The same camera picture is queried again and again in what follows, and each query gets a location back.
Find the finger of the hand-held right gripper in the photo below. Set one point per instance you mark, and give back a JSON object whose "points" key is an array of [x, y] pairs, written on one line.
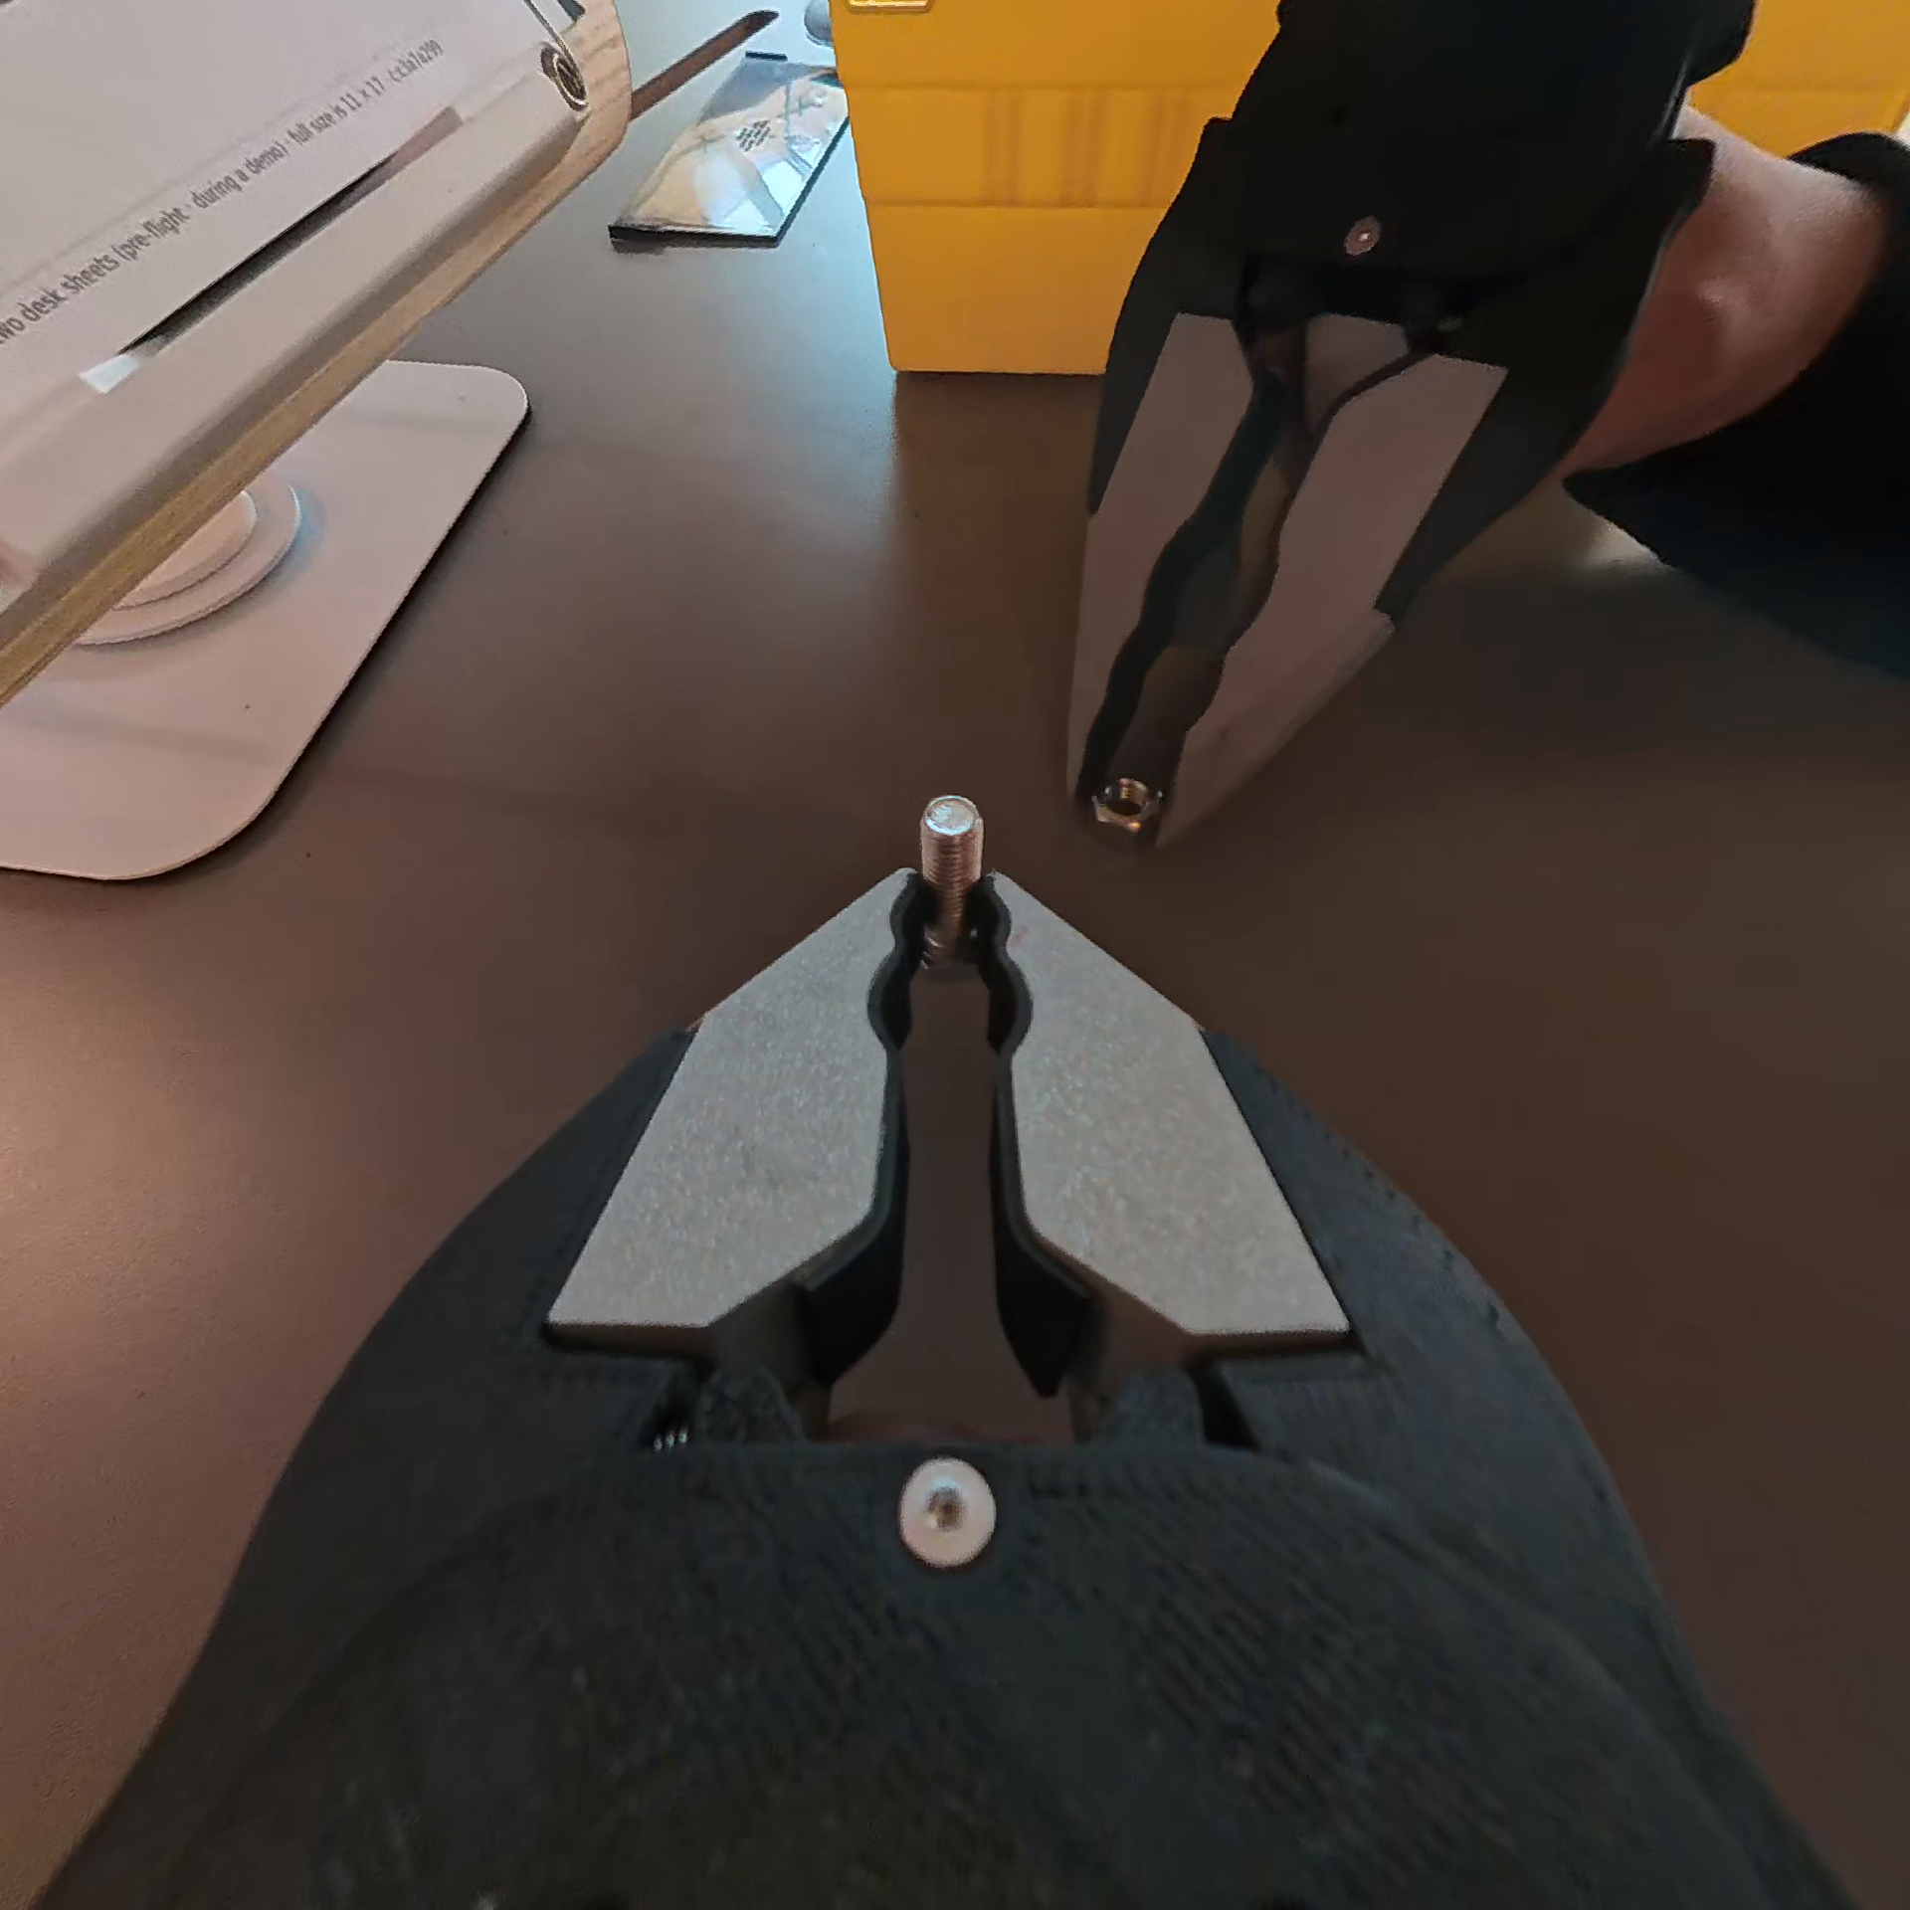
{"points": [[1341, 521], [1155, 492]]}

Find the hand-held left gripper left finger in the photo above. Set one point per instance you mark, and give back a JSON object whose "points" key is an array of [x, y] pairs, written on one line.
{"points": [[746, 1179]]}

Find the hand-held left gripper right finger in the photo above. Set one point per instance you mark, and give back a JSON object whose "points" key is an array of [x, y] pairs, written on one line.
{"points": [[1149, 1179]]}

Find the yellow plastic bin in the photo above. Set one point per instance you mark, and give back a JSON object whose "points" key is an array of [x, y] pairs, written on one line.
{"points": [[1015, 223]]}

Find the silver hex nut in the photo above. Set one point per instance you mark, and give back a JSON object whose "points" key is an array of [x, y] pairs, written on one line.
{"points": [[1112, 822]]}

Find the silver bolt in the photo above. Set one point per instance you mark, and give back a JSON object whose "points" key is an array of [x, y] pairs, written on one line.
{"points": [[951, 857]]}

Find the person's right hand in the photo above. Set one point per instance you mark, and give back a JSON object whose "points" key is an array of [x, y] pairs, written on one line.
{"points": [[1714, 315]]}

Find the black patterned card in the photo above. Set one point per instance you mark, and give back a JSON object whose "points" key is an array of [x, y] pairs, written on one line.
{"points": [[731, 164]]}

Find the printed instruction sheet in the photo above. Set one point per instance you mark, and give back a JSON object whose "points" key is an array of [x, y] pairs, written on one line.
{"points": [[179, 180]]}

